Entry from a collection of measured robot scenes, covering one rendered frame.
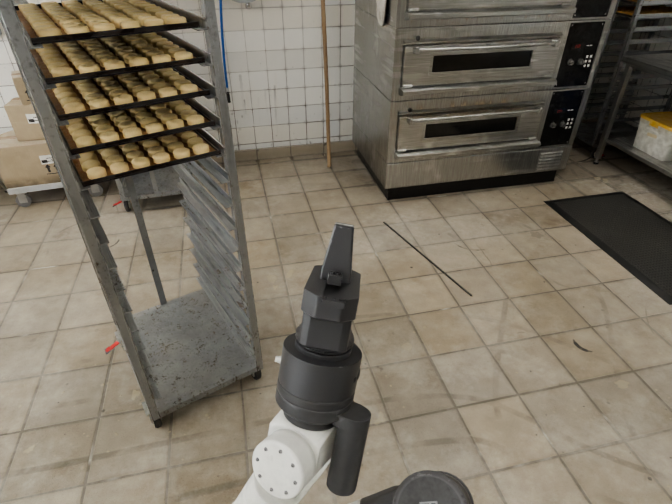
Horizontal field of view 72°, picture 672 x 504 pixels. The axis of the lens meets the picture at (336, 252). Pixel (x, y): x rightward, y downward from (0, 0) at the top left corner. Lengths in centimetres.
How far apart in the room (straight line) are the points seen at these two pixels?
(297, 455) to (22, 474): 186
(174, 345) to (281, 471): 178
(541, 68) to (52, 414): 343
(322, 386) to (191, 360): 172
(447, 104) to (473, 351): 172
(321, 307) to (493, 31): 306
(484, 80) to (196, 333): 241
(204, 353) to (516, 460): 137
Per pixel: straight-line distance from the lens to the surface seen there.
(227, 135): 150
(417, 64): 320
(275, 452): 53
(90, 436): 229
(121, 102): 145
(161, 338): 234
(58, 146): 140
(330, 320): 45
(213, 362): 216
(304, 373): 50
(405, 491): 67
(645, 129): 449
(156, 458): 213
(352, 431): 53
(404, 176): 348
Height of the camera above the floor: 172
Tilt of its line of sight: 35 degrees down
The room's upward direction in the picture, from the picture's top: straight up
